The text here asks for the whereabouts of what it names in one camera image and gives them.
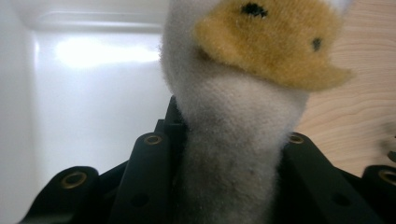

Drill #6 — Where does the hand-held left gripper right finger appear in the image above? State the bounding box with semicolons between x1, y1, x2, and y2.
274;132;385;224

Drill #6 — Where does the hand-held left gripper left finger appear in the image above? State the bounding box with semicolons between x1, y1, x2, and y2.
108;94;189;224

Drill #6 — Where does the white plastic bin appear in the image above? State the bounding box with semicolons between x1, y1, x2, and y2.
0;0;176;224

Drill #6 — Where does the beige glove with orange patch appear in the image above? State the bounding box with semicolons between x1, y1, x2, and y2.
159;0;355;224

